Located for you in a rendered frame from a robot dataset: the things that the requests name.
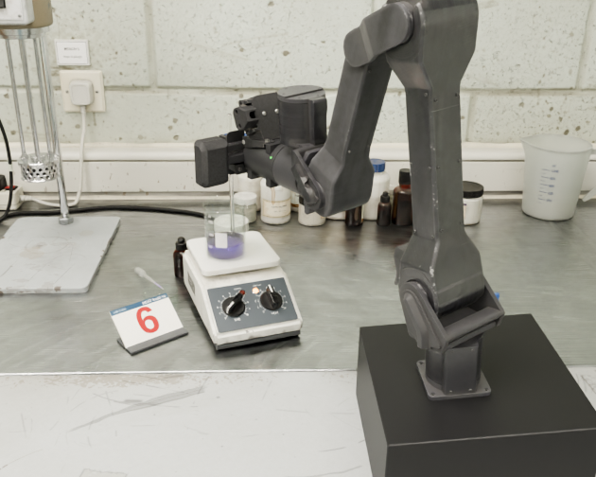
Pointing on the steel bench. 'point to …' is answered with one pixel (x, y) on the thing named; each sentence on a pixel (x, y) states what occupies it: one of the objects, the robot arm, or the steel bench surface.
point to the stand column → (54, 130)
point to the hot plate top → (257, 258)
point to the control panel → (258, 316)
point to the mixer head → (16, 18)
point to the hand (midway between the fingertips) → (236, 143)
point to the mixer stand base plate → (47, 256)
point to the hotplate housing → (194, 281)
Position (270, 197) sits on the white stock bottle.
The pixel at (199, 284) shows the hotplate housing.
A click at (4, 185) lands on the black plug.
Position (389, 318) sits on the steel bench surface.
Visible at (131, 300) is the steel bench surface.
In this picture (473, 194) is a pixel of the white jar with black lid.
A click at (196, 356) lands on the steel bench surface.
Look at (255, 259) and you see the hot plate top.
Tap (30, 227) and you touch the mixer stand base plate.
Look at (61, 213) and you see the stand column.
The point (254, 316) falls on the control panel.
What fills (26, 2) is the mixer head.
